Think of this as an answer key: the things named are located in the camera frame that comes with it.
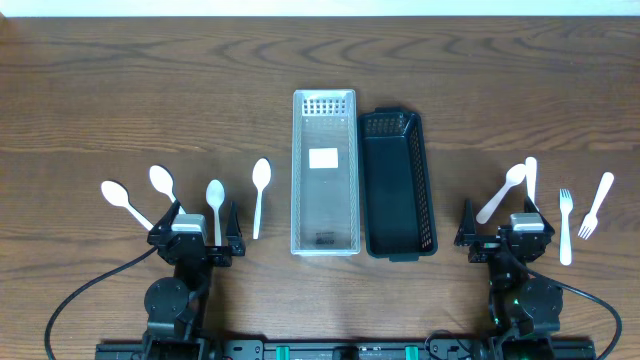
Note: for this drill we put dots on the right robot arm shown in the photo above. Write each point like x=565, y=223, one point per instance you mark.
x=525, y=310

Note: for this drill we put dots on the black plastic basket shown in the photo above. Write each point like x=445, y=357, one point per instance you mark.
x=394, y=177

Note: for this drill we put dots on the clear plastic basket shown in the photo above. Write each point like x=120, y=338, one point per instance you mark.
x=325, y=217

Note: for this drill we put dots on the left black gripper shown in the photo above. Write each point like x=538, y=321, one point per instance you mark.
x=234, y=247

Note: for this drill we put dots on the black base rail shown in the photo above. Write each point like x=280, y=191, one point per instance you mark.
x=433, y=348

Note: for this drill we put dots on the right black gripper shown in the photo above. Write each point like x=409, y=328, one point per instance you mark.
x=485, y=246

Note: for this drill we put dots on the white plastic spoon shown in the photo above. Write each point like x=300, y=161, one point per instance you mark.
x=162, y=181
x=514, y=176
x=261, y=177
x=117, y=195
x=215, y=196

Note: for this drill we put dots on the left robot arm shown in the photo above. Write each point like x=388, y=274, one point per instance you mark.
x=176, y=305

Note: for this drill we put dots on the white plastic fork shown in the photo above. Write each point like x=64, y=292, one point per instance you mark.
x=531, y=178
x=566, y=207
x=590, y=220

